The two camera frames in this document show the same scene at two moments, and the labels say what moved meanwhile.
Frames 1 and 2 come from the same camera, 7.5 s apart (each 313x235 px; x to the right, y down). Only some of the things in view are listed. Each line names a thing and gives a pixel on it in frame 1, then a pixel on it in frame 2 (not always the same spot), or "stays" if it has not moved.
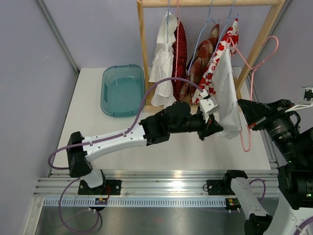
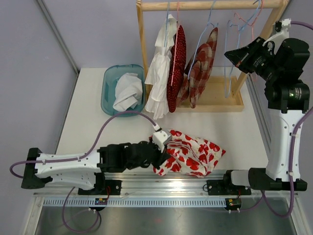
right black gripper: (259, 115) to (239, 57)
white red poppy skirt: (229, 39) to (190, 155)
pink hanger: (253, 68) to (250, 25)
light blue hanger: (229, 18) to (239, 30)
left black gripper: (212, 127) to (161, 156)
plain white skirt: (228, 113) to (128, 91)
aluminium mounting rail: (60, 184) stays
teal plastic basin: (122, 90) stays
